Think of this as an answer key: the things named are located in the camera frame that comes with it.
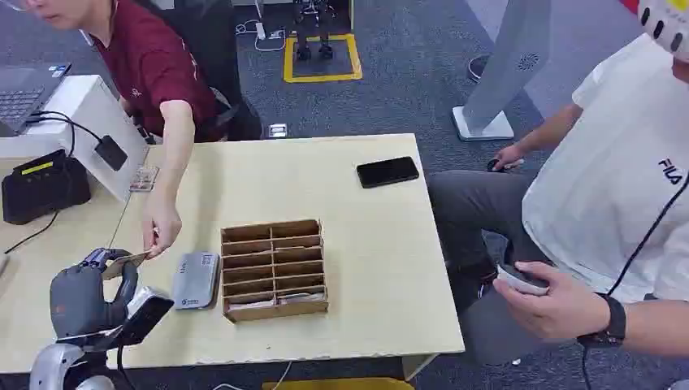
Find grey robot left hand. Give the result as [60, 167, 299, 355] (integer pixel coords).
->
[49, 248, 140, 343]

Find person's left hand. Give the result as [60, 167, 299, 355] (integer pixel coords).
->
[140, 193, 184, 260]
[492, 261, 612, 344]

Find person's right hand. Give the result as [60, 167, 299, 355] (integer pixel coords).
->
[492, 144, 527, 174]

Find small black controller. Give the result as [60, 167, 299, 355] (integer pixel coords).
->
[486, 157, 526, 175]

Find white handheld controller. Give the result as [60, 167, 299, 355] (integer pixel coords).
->
[496, 262, 551, 297]

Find brown card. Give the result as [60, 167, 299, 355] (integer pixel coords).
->
[102, 251, 150, 281]

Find small stack of cards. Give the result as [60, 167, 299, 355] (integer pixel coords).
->
[129, 165, 161, 193]

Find black wristwatch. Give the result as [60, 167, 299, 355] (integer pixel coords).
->
[576, 292, 628, 349]

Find grey card case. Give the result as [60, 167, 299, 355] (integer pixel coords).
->
[171, 251, 221, 312]

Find black power adapter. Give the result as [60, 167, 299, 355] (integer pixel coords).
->
[93, 135, 129, 173]

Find dark shoe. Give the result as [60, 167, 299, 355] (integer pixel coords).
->
[466, 53, 492, 84]

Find grey panel stand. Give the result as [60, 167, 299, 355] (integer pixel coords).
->
[451, 0, 553, 143]

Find person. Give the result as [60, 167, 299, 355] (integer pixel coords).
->
[0, 0, 228, 260]
[427, 32, 689, 367]

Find black printer device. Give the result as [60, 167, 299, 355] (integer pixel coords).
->
[1, 149, 92, 226]

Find black smartphone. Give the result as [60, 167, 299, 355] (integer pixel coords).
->
[355, 156, 421, 190]

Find wooden card box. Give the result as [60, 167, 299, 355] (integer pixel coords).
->
[219, 218, 330, 324]

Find white box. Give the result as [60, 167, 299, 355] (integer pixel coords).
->
[0, 74, 150, 203]

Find cards in wooden box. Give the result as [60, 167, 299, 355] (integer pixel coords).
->
[227, 292, 327, 311]

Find black office chair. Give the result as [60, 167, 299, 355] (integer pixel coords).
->
[134, 0, 265, 143]

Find grey laptop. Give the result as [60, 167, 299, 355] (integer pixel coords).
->
[0, 63, 72, 138]

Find white perforated helmet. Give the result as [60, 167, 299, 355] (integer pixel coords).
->
[637, 0, 689, 64]

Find black robot legs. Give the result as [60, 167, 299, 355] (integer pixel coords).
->
[292, 0, 336, 61]

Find yellow board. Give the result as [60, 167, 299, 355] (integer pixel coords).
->
[261, 377, 416, 390]

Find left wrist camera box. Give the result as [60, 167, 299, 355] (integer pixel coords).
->
[114, 286, 175, 347]

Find black thin cable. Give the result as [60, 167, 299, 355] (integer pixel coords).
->
[580, 171, 689, 390]

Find white thin cable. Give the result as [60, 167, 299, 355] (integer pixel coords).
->
[211, 360, 293, 390]

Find white floor cable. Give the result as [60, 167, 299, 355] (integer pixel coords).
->
[235, 19, 288, 54]

